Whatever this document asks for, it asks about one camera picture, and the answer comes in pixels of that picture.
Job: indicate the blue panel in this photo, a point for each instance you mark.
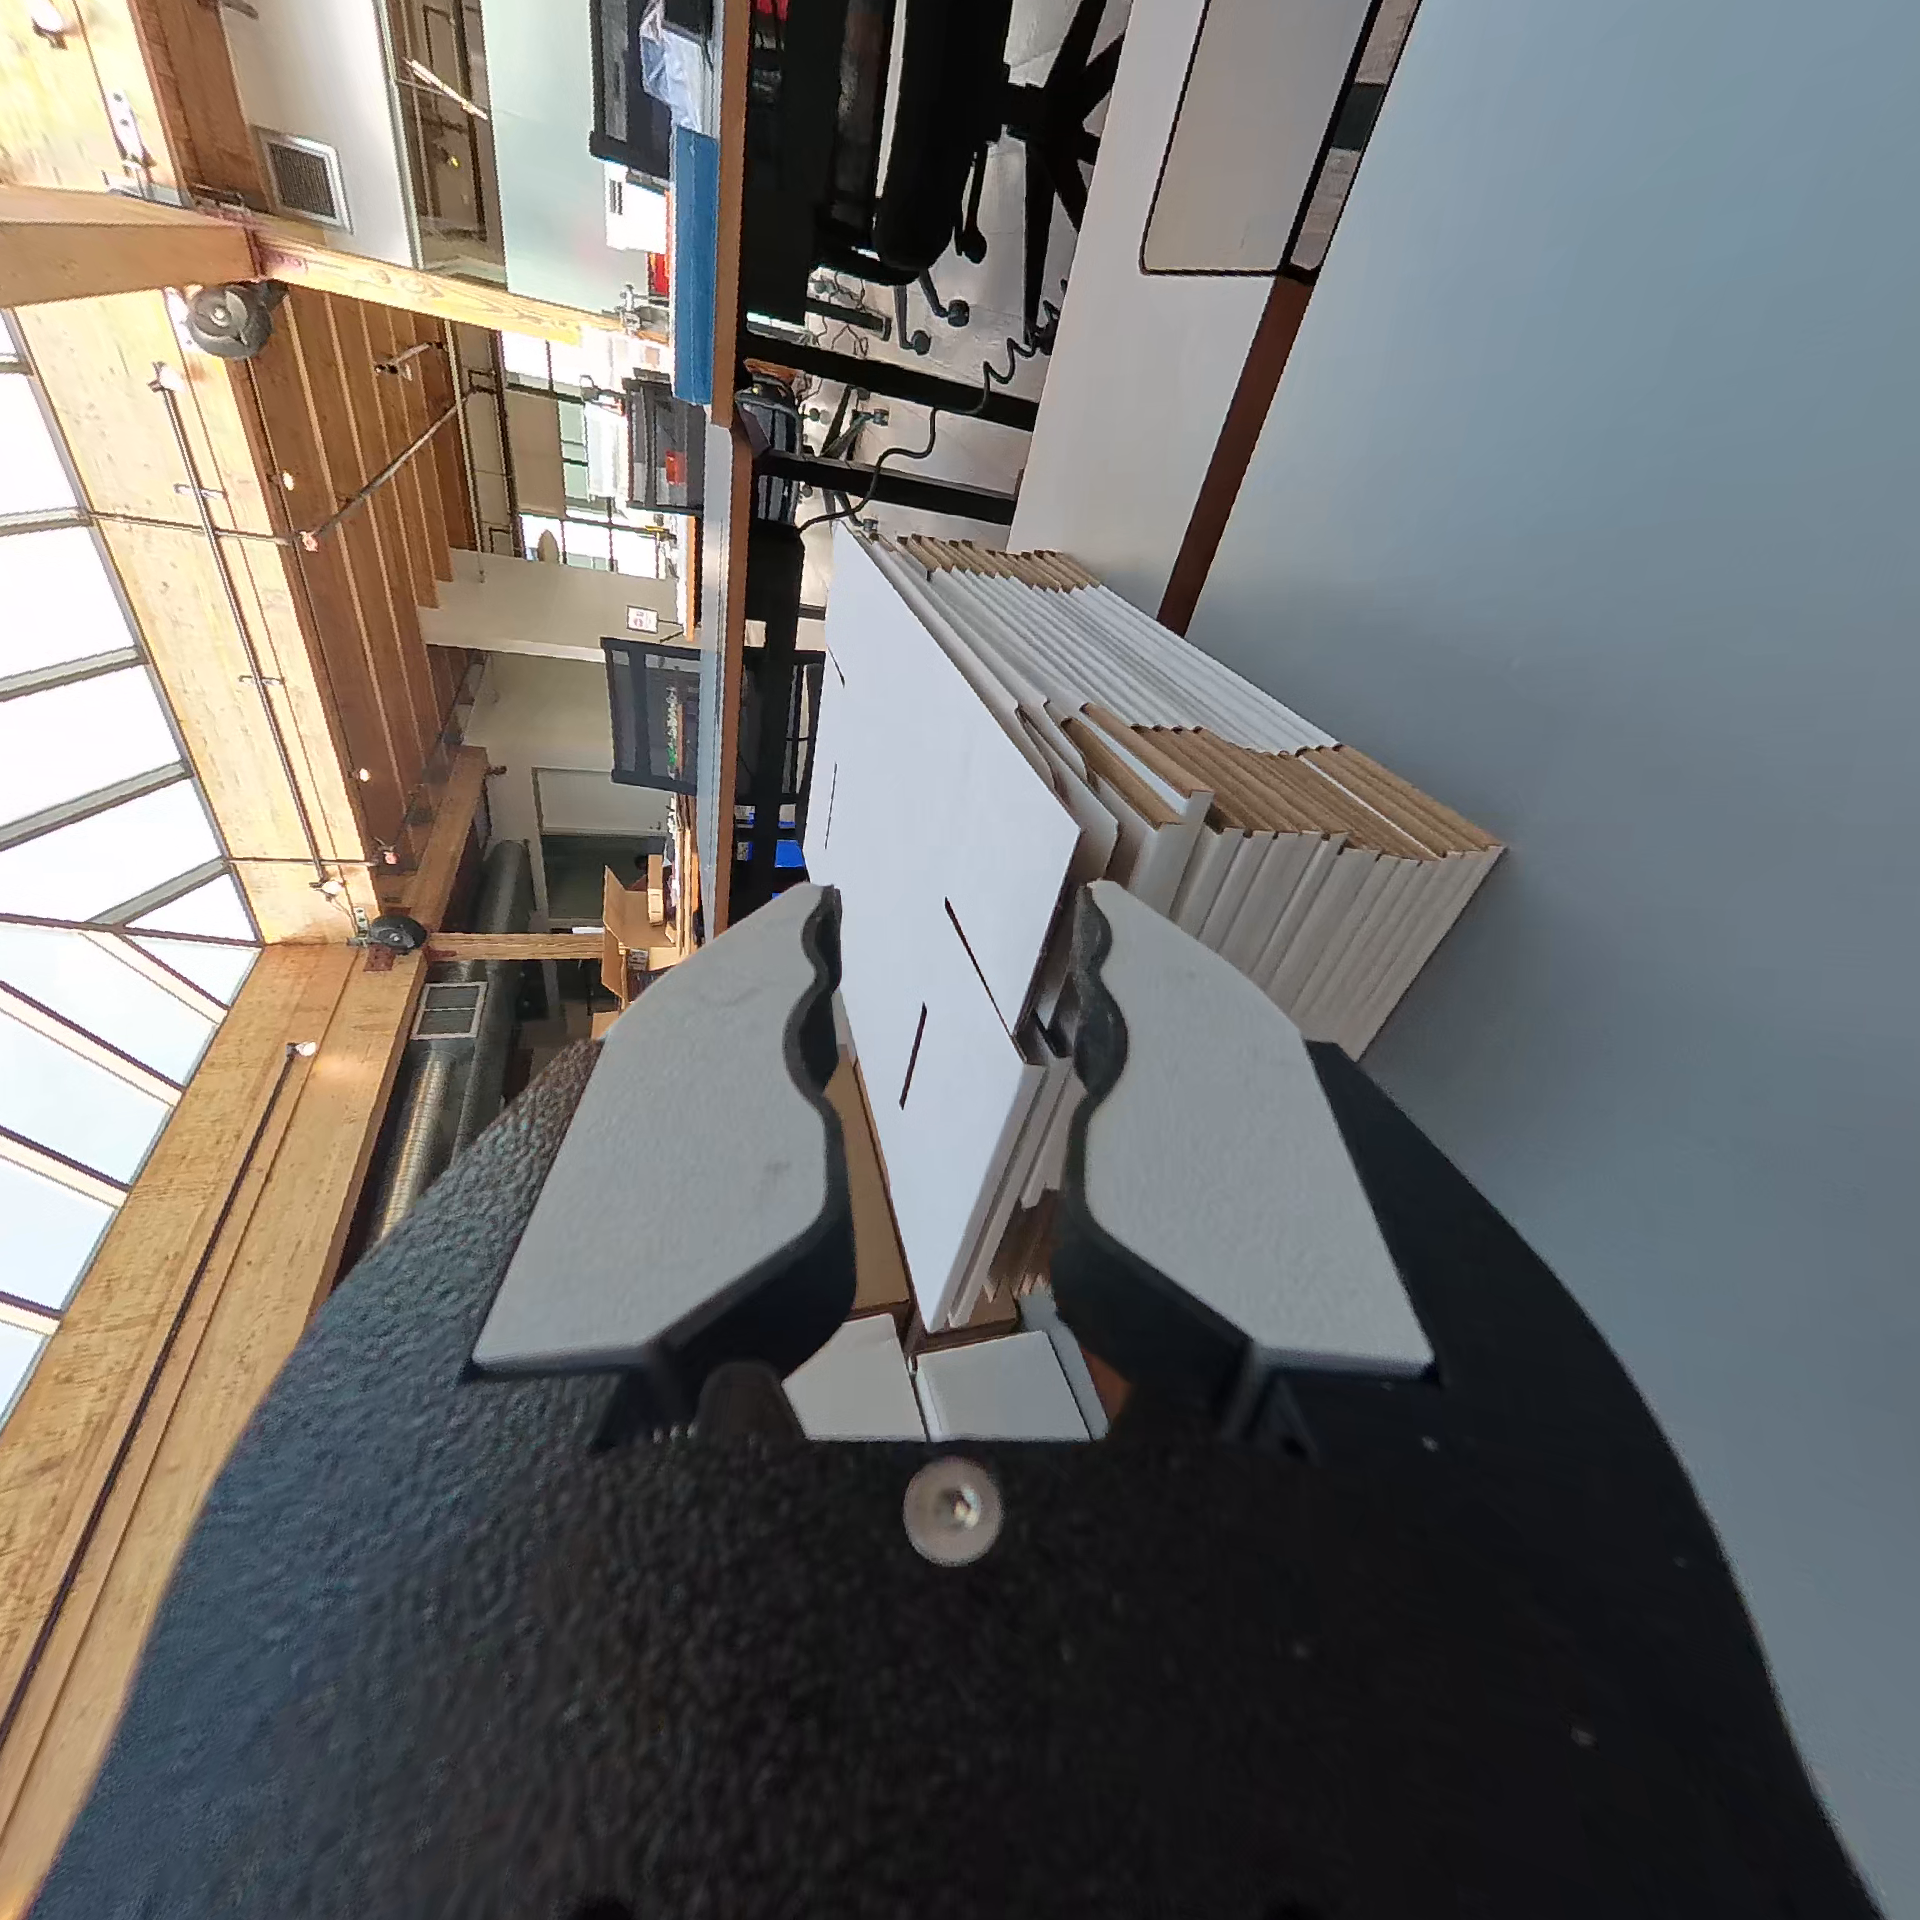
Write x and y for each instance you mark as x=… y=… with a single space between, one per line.
x=696 y=270

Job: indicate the black monitor with colourful screen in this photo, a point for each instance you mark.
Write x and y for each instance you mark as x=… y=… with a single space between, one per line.
x=657 y=717

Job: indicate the brown cardboard box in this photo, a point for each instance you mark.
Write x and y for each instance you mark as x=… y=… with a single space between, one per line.
x=633 y=924

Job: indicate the black metal table frame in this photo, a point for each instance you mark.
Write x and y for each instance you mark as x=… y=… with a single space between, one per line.
x=902 y=384

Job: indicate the wood-edged table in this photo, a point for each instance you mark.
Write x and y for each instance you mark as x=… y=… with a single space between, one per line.
x=730 y=224

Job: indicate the grey air vent grille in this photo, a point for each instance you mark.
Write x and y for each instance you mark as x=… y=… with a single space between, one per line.
x=447 y=1012

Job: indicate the silver air duct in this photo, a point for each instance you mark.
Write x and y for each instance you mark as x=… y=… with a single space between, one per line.
x=449 y=1050

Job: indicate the black ceiling spot lamp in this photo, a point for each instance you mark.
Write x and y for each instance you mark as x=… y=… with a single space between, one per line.
x=229 y=318
x=393 y=937

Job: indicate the white rounded panel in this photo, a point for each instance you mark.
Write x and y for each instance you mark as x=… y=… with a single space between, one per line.
x=1245 y=135

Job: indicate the black office chair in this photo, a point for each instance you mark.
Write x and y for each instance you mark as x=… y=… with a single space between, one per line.
x=923 y=180

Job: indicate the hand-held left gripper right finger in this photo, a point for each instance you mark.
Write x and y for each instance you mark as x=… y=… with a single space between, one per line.
x=1260 y=1182

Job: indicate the white air vent grille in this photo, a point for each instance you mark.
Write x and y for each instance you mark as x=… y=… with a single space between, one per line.
x=305 y=180

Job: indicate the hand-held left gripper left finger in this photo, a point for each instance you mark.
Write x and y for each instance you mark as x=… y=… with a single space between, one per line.
x=675 y=1170

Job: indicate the stack of flat cardboard sheets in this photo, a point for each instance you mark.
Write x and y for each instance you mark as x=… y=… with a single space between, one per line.
x=1289 y=882

